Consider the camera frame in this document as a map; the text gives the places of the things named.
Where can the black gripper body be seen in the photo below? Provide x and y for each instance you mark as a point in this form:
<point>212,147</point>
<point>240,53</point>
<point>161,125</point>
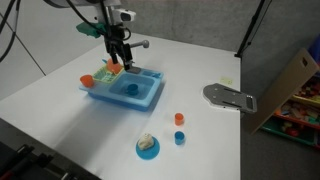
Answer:
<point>115,37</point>

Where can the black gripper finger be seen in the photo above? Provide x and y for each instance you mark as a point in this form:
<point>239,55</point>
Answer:
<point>113,55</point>
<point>127,56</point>

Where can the blue mug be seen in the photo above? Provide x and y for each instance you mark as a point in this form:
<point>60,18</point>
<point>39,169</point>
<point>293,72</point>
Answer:
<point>132,89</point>

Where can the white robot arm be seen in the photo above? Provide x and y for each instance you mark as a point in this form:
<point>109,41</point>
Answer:
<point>109,12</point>

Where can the orange plate in rack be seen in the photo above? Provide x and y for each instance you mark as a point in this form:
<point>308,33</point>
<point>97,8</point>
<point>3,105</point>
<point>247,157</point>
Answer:
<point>114,68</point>

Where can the yellow green dish rack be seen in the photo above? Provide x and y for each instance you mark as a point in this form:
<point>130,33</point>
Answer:
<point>105,76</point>

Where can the blue toy sink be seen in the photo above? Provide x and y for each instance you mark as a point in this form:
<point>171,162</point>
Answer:
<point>148,82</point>

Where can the orange mug on sink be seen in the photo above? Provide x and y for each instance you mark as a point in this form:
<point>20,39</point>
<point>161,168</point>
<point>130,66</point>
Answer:
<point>87,81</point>

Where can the small orange cup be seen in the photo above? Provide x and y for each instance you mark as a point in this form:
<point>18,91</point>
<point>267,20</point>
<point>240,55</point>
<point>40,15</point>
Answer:
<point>179,119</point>

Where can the small blue cup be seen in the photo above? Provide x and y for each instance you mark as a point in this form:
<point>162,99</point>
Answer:
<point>179,137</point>

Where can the grey toy faucet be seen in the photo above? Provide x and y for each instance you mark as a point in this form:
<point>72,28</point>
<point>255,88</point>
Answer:
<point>132,68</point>

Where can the cream toy food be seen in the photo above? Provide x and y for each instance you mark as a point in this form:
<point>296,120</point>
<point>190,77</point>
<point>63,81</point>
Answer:
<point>145,142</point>

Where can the grey metal mounting plate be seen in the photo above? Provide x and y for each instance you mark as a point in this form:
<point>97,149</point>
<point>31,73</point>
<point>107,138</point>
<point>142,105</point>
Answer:
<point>226,97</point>

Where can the yellow sticky note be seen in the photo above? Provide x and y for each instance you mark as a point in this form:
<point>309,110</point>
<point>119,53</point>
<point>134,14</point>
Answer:
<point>226,81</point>

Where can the blue plate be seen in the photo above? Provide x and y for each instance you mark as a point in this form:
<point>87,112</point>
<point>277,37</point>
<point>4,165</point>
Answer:
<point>149,153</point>

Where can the black tripod pole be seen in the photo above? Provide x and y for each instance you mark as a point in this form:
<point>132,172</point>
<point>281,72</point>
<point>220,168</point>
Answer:
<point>253,27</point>

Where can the toy storage shelf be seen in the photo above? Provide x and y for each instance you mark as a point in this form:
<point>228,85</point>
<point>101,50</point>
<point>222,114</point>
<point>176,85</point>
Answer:
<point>290,107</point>

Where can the green wrist camera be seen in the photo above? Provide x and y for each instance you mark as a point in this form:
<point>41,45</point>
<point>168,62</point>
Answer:
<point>89,29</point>

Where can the black equipment rail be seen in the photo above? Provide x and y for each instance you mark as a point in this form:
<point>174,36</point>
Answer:
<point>24,158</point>

